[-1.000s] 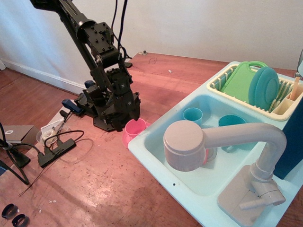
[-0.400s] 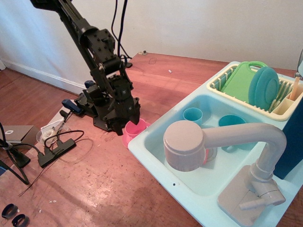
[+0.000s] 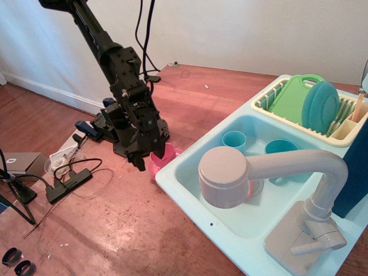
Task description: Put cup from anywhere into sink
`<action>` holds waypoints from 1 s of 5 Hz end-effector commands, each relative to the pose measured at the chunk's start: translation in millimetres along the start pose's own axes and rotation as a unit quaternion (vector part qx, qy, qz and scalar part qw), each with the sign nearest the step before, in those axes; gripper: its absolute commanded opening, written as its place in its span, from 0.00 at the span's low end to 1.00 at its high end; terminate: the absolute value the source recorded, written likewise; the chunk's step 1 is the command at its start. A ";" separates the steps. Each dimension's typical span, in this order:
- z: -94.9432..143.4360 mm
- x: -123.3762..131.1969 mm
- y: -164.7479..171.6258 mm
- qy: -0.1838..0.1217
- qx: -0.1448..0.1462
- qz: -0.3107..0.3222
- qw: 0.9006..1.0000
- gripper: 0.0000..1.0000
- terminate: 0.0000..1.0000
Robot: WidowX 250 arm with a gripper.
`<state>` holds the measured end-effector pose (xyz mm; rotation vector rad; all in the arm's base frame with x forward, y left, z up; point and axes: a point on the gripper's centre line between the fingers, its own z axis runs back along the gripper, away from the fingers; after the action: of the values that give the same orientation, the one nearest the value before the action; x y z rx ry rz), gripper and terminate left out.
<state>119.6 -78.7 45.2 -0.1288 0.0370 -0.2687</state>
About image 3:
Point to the dark blue box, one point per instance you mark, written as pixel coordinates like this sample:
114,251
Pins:
355,188

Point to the grey toy faucet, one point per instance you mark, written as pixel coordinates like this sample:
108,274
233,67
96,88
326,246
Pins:
286,196

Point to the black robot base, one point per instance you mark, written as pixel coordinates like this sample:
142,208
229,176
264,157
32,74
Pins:
126,139

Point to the teal plate front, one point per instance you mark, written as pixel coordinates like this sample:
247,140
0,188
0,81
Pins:
324,107

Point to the orange utensil in rack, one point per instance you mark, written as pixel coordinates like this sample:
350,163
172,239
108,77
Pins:
357,110

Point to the grey cardboard box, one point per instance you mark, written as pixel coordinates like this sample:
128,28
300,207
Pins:
19,163

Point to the teal cup in sink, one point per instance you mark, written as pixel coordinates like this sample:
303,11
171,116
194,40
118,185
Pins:
235,139

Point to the teal plate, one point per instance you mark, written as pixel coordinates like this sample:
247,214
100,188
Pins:
306,109
324,107

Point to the light blue toy sink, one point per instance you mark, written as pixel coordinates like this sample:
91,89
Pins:
212,112

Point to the cream dish rack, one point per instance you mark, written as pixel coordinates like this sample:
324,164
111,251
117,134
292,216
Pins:
341,132

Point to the clear plastic bag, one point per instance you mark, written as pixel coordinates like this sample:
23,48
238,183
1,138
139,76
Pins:
59,163

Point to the pink plastic plate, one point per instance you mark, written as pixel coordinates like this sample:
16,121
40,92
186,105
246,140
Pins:
154,171

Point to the blue table clamp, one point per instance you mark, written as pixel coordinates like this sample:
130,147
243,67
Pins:
88,130

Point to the black power adapter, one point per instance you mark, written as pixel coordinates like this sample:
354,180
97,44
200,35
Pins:
25,193

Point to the teal plate back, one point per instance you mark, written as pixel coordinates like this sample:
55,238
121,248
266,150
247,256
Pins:
306,109

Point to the pink plastic cup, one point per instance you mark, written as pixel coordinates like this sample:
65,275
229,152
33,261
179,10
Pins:
169,155

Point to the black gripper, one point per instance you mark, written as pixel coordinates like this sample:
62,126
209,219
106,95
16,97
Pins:
150,136

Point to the green cutting board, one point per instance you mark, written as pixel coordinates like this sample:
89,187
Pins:
289,102

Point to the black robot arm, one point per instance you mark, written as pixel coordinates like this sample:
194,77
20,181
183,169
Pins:
130,120

